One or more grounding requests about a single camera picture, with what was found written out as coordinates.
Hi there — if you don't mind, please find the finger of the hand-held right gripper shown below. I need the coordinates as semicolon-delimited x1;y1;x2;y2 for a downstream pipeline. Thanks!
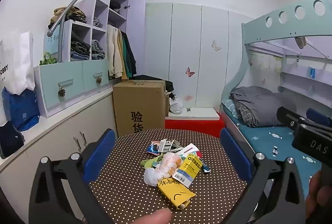
306;108;332;126
276;106;303;132

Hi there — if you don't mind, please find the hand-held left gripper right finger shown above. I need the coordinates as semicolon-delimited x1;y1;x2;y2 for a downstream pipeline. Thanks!
220;128;306;224

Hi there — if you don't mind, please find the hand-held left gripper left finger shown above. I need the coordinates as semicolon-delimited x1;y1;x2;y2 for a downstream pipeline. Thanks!
28;129;116;224

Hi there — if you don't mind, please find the white red cardboard box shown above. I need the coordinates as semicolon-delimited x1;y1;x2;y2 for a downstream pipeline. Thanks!
179;144;204;160

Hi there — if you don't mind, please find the yellow carton box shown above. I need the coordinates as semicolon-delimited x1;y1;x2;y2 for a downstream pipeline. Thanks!
171;153;203;188

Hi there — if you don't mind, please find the green felt leaves red cord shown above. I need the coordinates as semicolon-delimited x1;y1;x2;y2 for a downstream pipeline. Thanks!
140;155;162;169

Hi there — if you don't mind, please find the blue snack packet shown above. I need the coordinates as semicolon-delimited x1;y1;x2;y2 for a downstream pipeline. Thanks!
146;140;162;156

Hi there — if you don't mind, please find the white green small box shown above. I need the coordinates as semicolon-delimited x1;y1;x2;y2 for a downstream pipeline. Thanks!
159;139;183;153

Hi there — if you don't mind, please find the yellow paper bag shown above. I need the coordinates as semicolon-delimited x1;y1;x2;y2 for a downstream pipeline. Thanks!
157;178;196;210

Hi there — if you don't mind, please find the person's right hand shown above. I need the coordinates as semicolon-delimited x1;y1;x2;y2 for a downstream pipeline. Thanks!
305;170;332;224

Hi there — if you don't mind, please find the person's left hand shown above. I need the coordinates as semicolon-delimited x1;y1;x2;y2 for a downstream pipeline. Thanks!
139;208;172;224

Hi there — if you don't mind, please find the grey blanket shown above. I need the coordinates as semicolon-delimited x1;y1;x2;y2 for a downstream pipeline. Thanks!
229;86;297;128

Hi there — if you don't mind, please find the plaid grey bedding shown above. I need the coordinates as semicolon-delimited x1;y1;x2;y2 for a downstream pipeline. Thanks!
235;102;257;126

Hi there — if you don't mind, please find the round brown polka dot table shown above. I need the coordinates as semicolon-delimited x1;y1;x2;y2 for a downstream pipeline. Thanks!
88;129;249;224

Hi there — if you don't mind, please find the low white cabinet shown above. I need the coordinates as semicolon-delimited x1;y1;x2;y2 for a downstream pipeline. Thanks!
0;88;118;204

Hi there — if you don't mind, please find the red step base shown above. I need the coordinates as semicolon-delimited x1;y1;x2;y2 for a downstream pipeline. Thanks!
165;111;226;138

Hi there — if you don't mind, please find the white step platform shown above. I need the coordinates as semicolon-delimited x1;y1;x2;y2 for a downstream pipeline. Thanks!
166;107;220;121

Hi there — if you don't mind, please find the large brown cardboard box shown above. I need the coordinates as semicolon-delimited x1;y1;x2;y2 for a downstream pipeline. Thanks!
112;80;166;138

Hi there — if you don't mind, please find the brown hanging pouch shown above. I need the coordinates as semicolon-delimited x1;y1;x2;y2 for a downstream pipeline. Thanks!
294;36;308;50

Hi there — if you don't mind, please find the small white plastic bag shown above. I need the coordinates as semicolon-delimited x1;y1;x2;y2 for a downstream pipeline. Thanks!
169;94;184;114

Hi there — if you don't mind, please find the teal drawer unit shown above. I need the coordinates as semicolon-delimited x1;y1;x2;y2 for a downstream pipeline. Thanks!
34;58;111;118

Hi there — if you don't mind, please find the blue shopping bag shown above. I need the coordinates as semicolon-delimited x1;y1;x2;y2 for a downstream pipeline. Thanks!
2;87;40;131

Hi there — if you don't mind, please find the teal bunk bed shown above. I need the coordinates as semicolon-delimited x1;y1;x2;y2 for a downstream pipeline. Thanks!
219;0;332;188

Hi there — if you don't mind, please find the black clothes pile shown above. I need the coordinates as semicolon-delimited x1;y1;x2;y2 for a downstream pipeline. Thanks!
132;74;175;93

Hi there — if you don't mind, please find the hanging clothes row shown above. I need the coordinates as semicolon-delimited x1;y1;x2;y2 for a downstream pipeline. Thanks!
107;24;137;79

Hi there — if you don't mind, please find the green plant decoration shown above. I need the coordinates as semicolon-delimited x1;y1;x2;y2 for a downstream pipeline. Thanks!
39;52;57;66

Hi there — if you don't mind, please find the grey metal handrail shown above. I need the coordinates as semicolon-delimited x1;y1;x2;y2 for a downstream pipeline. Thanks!
47;0;133;62

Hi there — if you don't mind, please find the white paper shopping bag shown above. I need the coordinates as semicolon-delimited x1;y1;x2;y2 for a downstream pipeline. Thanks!
0;32;35;95

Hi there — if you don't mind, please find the lilac stair shelf unit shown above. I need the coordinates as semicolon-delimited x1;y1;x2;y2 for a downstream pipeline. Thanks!
61;0;130;62

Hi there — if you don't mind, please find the white wardrobe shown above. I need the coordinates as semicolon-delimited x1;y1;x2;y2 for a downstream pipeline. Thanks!
144;2;253;110

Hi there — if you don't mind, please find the olive folded clothes pile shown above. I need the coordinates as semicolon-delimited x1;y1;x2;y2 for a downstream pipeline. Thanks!
47;6;87;24

